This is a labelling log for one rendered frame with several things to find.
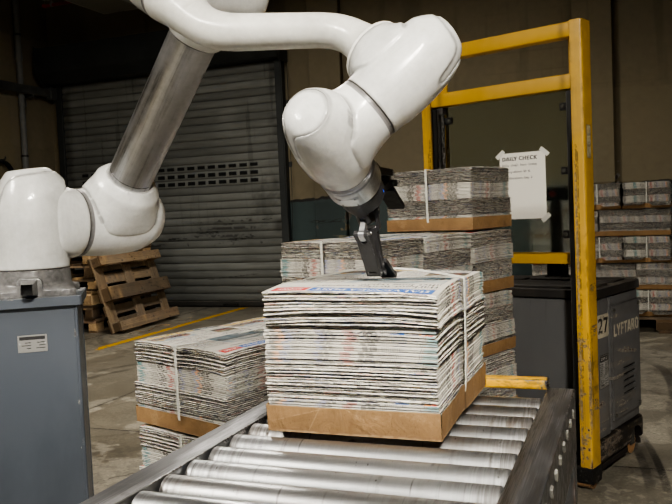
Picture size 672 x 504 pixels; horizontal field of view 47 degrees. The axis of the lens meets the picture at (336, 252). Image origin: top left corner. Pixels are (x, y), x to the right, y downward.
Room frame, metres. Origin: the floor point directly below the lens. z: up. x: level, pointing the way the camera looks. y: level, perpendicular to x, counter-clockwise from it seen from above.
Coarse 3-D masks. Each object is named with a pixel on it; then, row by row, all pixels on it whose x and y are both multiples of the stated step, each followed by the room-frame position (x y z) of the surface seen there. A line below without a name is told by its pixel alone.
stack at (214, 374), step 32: (256, 320) 2.36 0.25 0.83; (160, 352) 2.00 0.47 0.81; (192, 352) 1.91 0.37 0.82; (224, 352) 1.85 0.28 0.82; (256, 352) 1.91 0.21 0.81; (160, 384) 2.01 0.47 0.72; (192, 384) 1.92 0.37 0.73; (224, 384) 1.84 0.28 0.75; (256, 384) 1.91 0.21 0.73; (192, 416) 1.92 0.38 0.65; (224, 416) 1.84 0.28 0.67; (160, 448) 2.01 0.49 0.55
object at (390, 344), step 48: (288, 288) 1.23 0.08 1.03; (336, 288) 1.20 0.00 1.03; (384, 288) 1.19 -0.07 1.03; (432, 288) 1.17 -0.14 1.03; (288, 336) 1.21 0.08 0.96; (336, 336) 1.18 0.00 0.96; (384, 336) 1.16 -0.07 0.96; (432, 336) 1.13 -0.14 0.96; (288, 384) 1.22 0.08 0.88; (336, 384) 1.19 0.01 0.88; (384, 384) 1.16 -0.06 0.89; (432, 384) 1.14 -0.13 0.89
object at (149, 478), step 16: (240, 416) 1.34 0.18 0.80; (256, 416) 1.34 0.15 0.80; (208, 432) 1.25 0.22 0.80; (224, 432) 1.25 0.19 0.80; (240, 432) 1.25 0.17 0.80; (192, 448) 1.17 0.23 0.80; (208, 448) 1.16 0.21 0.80; (160, 464) 1.10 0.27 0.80; (176, 464) 1.09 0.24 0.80; (128, 480) 1.03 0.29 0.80; (144, 480) 1.03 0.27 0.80; (160, 480) 1.04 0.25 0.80; (96, 496) 0.98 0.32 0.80; (112, 496) 0.97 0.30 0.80; (128, 496) 0.97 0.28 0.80
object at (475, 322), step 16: (352, 272) 1.49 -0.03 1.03; (400, 272) 1.45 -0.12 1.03; (416, 272) 1.44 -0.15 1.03; (448, 272) 1.43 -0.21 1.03; (464, 272) 1.42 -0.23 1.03; (480, 272) 1.44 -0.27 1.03; (480, 288) 1.44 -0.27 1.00; (480, 304) 1.44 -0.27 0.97; (480, 320) 1.44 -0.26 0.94; (480, 336) 1.46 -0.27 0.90; (480, 352) 1.46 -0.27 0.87
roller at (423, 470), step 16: (224, 448) 1.16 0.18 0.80; (240, 448) 1.16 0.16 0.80; (256, 464) 1.12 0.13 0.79; (272, 464) 1.11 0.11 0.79; (288, 464) 1.10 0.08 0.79; (304, 464) 1.09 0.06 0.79; (320, 464) 1.09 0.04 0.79; (336, 464) 1.08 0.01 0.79; (352, 464) 1.07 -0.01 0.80; (368, 464) 1.07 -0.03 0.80; (384, 464) 1.06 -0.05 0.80; (400, 464) 1.05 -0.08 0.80; (416, 464) 1.05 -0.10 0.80; (432, 464) 1.04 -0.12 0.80; (448, 464) 1.04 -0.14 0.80; (448, 480) 1.02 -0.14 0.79; (464, 480) 1.01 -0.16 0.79; (480, 480) 1.00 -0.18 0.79; (496, 480) 1.00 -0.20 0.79
